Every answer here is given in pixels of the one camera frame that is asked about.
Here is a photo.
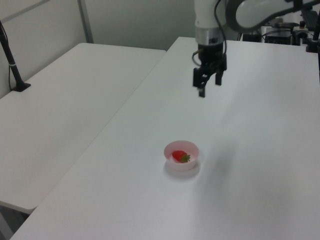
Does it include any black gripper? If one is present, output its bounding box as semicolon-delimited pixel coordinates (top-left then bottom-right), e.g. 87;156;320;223
191;42;228;99

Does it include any red strawberry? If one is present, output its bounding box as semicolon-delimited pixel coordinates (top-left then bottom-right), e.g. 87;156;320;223
171;149;192;164

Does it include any pink plastic bowl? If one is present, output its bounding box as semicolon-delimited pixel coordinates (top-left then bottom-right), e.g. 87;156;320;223
163;140;200;172

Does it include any black lab equipment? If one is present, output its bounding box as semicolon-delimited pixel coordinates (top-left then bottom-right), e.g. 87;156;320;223
241;14;308;47

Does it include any white side table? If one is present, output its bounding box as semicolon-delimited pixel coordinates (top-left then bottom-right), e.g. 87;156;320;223
0;42;168;215

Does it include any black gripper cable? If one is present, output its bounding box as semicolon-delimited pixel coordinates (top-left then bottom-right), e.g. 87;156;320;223
213;0;229;61

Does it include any grey metal partition post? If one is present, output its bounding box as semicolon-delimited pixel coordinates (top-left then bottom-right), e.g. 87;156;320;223
76;0;95;44

